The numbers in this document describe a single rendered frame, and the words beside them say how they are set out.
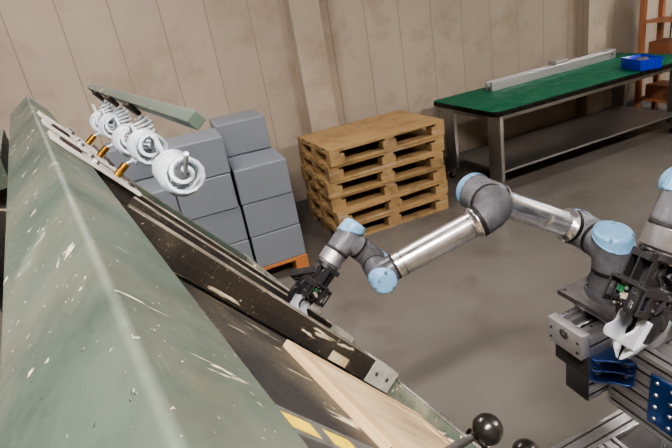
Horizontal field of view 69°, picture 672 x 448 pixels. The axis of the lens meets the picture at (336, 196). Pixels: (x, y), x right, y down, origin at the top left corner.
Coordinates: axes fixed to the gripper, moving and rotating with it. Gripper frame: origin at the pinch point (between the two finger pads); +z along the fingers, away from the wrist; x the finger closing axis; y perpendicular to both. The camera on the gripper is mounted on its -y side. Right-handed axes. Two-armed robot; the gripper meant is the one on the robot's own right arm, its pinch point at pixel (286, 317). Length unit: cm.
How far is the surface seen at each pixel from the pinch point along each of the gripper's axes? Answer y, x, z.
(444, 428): 38, 39, -1
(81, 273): 85, -81, -7
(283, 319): 16.3, -12.8, -1.4
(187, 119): 54, -73, -23
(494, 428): 88, -31, -12
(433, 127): -220, 183, -189
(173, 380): 100, -79, -8
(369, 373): 15.8, 25.8, -0.3
